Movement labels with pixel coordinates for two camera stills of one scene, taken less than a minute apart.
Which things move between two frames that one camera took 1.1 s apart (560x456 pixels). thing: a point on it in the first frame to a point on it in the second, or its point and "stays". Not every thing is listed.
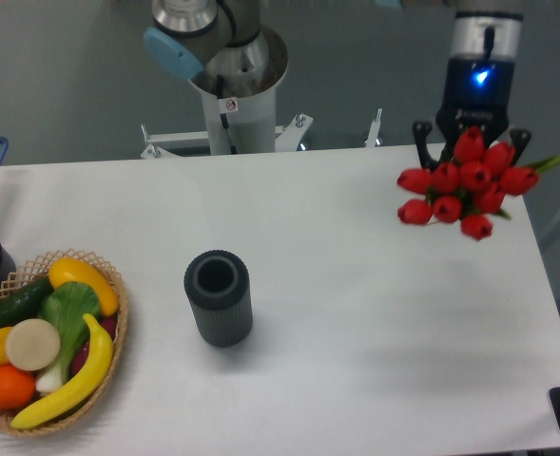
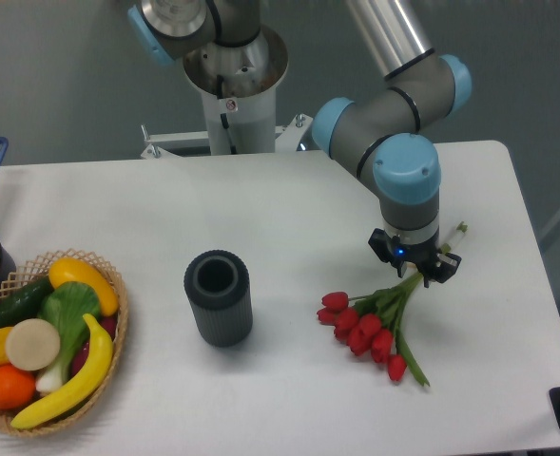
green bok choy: [73, 309] stays
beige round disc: [33, 344] stays
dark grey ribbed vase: [218, 282] stays
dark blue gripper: [485, 42] to [422, 256]
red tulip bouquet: [473, 187] to [369, 325]
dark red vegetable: [109, 325] stays
